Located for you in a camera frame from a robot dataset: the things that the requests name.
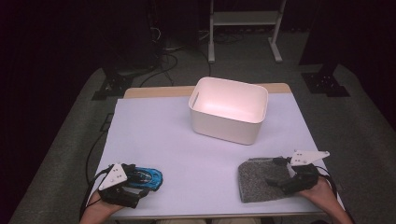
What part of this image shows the thin black floor cable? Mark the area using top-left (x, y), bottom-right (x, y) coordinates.
top-left (85, 130), bottom-right (108, 188)

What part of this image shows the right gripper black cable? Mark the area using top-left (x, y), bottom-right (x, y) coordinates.
top-left (315, 165), bottom-right (339, 200)

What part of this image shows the white metal stand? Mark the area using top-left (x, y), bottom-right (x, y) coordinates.
top-left (207, 0), bottom-right (288, 64)

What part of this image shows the blue toy car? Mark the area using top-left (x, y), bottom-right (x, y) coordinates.
top-left (125, 166), bottom-right (163, 192)

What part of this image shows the person's right hand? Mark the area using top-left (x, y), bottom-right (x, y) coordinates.
top-left (297, 176), bottom-right (334, 207)

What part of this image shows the black stand base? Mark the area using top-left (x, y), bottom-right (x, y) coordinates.
top-left (92, 73), bottom-right (134, 101)
top-left (301, 63), bottom-right (351, 98)

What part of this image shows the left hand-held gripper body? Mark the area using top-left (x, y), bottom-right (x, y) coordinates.
top-left (97, 162), bottom-right (141, 209)

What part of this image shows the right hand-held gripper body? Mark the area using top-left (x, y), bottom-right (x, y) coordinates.
top-left (279, 149), bottom-right (331, 196)

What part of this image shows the grey fluffy cloth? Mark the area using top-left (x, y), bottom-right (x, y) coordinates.
top-left (237, 157), bottom-right (312, 203)

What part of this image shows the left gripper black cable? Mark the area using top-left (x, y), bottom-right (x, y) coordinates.
top-left (78, 164), bottom-right (115, 222)

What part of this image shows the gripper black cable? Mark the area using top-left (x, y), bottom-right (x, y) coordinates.
top-left (78, 164), bottom-right (115, 222)
top-left (315, 165), bottom-right (339, 200)

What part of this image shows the white plastic bin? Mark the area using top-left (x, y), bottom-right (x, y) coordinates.
top-left (188, 77), bottom-right (269, 146)

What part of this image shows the person's left hand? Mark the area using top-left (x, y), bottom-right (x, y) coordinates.
top-left (83, 189), bottom-right (125, 221)

